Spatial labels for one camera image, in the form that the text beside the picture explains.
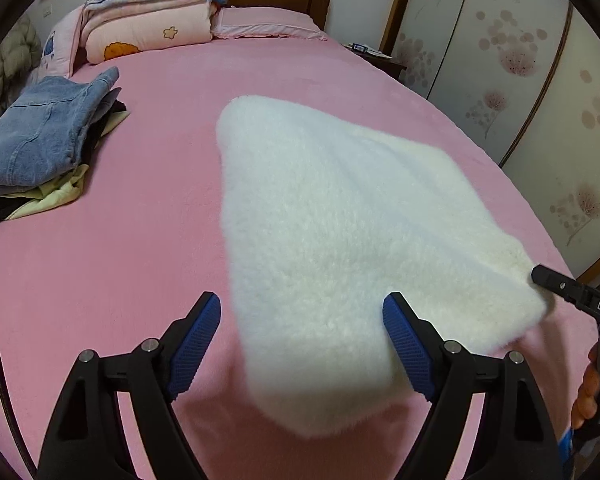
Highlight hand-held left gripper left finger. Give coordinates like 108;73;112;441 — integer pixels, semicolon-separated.
37;291;222;480

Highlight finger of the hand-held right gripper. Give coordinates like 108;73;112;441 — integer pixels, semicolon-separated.
531;264;583;306

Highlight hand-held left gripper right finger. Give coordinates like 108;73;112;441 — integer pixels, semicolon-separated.
382;291;563;480

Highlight white fleece sweater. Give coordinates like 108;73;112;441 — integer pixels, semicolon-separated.
215;95;556;441

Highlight person's right hand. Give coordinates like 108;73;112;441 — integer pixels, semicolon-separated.
571;344;600;430

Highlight bed with pink sheet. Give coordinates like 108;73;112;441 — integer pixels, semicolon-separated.
0;0;600;480

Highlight folded pale yellow garment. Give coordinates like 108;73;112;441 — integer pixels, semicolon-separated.
5;110;131;221

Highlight floral wardrobe doors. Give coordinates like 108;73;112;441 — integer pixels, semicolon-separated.
380;0;600;281

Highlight folded blue jeans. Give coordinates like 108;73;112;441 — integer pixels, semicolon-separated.
0;66;122;201

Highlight dark wooden nightstand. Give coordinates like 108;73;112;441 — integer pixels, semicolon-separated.
344;42;407;81

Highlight folded pink quilt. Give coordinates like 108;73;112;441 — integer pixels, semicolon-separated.
82;0;220;65

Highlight pink printed cushion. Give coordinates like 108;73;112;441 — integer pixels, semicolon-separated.
32;10;88;78

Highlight pink pillow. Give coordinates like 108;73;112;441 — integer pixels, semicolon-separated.
212;6;328;42

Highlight beige puffer jacket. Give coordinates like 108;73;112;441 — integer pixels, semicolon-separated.
0;12;43;136

